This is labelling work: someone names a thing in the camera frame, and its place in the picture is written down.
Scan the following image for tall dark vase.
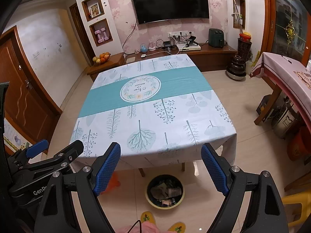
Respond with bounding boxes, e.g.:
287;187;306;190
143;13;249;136
238;33;252;62

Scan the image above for teal white leaf-print tablecloth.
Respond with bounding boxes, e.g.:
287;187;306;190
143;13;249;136
69;54;237;171

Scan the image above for round yellow-rimmed trash bin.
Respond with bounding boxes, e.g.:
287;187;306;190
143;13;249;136
145;174;185;209

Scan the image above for gold hanging ornament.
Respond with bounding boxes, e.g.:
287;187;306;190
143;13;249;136
285;0;295;44

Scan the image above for person's pink trousers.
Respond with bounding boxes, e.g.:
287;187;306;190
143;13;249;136
115;222;168;233

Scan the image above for pink dumbbells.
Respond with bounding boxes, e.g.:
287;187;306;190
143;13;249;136
95;29;108;43

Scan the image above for pink tablecloth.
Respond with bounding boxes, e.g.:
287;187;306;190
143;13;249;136
250;52;311;124

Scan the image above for black flat-screen television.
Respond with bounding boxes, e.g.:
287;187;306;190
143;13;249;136
130;0;210;25

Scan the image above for children's drawing wall poster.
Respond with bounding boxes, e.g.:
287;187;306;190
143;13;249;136
3;119;31;152

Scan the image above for brown wooden door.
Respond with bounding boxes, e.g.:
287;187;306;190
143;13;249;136
0;25;63;154

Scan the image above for white photo frame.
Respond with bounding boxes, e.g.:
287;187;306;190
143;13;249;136
89;2;100;17

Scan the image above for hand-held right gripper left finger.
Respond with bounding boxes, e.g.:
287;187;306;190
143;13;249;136
34;142;121;233

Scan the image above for yellow plastic stool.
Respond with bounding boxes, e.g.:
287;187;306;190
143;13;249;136
282;192;311;233

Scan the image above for orange plastic bucket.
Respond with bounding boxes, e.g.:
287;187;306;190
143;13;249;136
287;126;311;162

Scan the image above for yellow slipper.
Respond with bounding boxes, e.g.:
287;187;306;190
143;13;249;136
140;211;156;224
168;222;183;233

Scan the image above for dark blue cardboard box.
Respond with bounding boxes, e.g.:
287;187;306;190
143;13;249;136
256;95;275;117

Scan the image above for metal basin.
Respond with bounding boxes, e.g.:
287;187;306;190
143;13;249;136
226;70;246;81

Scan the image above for metal pot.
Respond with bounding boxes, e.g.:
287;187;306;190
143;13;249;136
272;99;302;139

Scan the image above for white set-top box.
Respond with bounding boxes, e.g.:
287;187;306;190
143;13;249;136
176;44;202;52

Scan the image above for white wall socket panel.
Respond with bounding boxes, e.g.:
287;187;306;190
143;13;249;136
167;31;195;38

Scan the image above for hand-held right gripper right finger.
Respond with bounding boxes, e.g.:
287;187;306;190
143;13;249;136
201;143;289;233

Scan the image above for orange plastic piece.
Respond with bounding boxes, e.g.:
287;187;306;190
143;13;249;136
108;172;122;191

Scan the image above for brown ceramic jar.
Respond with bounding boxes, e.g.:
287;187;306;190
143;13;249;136
230;55;245;74

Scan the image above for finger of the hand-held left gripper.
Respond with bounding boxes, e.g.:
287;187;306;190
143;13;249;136
45;140;84;169
24;139;48;158

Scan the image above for dark green air fryer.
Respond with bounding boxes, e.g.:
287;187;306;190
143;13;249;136
208;28;225;48

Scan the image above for fruit bowl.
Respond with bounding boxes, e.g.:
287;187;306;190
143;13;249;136
92;52;110;65

